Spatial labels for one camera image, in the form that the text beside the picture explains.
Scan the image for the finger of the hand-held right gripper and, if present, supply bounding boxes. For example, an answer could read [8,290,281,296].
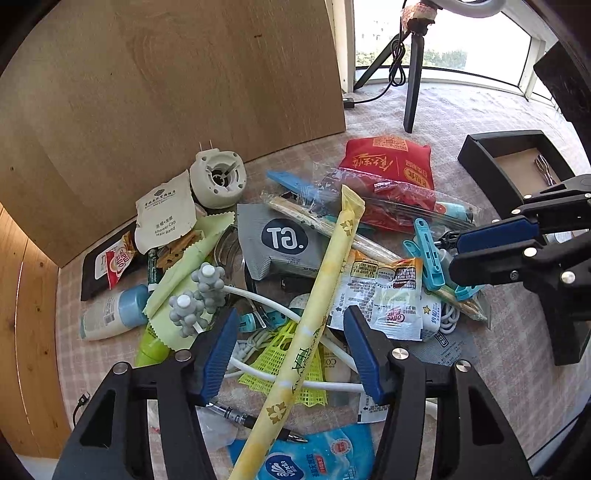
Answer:
[448,231,591,298]
[455,174,591,254]

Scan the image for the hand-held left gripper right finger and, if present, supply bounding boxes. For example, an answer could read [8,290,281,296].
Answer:
[343,305,536,480]

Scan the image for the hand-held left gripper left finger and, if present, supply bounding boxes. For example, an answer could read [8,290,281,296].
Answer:
[52,307,241,480]

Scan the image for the black pen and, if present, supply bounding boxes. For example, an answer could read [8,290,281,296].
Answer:
[205,401,309,444]

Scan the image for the star print tissue packet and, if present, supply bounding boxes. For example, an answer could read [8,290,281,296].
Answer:
[418,295,444,342]

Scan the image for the black container box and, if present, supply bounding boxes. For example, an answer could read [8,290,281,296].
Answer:
[457,130,578,217]

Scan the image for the long yellow tea packet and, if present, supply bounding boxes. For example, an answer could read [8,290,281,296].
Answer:
[228,185,365,480]

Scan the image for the yellow green shuttlecock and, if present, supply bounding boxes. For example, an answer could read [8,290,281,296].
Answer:
[238,318,328,409]

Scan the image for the white printed sachet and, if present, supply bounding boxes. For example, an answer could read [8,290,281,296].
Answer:
[358,391,391,424]

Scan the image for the green tube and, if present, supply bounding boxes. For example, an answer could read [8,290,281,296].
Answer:
[135,323,174,367]

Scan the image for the grey knobbed massager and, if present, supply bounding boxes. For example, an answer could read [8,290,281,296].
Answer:
[168,262,365,393]

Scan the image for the metal clip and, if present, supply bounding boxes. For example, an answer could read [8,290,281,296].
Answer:
[533,154,561,188]

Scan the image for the pink checked tablecloth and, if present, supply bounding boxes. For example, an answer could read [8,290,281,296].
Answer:
[55,85,591,480]

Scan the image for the clear plastic bag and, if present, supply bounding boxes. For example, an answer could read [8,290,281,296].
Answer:
[311,167,483,234]

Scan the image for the green microfiber cloth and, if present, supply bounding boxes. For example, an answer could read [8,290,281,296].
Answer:
[143,212,234,352]

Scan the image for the dark green battery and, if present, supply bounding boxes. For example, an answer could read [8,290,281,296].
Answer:
[147,248,160,294]

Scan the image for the grey packet with dark oval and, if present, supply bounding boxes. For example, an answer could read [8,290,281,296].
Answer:
[236,203,331,281]

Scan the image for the blue wet wipe packet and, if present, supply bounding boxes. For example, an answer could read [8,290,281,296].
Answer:
[228,425,377,480]

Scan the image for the wooden clothespin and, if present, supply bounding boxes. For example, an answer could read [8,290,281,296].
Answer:
[157,229,206,271]

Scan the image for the white bottle with blue cap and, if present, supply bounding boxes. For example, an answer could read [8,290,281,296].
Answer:
[79,285,151,341]

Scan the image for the red snack packet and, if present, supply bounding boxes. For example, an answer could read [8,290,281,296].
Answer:
[338,136,437,234]

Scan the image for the white paper packet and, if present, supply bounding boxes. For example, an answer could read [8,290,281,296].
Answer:
[135,170,199,256]

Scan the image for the black wipes packet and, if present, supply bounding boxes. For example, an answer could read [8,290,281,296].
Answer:
[81,222,139,302]

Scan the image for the beige wrapped chopsticks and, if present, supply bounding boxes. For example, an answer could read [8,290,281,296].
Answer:
[265,195,489,322]

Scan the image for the black tripod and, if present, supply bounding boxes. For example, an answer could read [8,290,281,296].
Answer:
[353,18,428,134]

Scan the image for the white round plug-in device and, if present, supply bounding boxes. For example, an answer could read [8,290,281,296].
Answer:
[189,141,249,210]

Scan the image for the blue plastic phone stand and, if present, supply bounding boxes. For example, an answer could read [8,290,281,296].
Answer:
[267,171,333,208]

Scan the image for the light pine wood panel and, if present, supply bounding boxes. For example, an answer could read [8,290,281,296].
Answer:
[0,203,72,457]

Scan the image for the wooden board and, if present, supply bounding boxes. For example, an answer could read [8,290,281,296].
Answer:
[0,0,347,268]

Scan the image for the black ring light cable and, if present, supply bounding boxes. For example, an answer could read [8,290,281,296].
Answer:
[344,28,408,110]

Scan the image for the white ring light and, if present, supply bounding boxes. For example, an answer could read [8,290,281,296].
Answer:
[434,0,504,19]

